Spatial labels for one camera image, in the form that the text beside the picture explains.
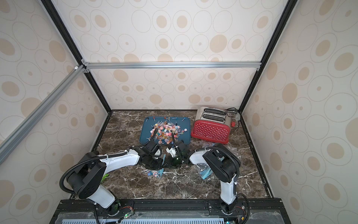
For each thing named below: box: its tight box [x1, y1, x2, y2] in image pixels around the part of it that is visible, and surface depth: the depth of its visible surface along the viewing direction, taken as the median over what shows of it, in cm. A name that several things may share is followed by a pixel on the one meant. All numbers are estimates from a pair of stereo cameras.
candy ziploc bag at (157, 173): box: [147, 168, 165, 179], surface depth 87 cm
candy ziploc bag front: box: [196, 162, 214, 180], surface depth 84 cm
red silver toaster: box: [191, 106, 232, 145], surface depth 95 cm
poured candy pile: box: [150, 119, 188, 145], surface depth 105 cm
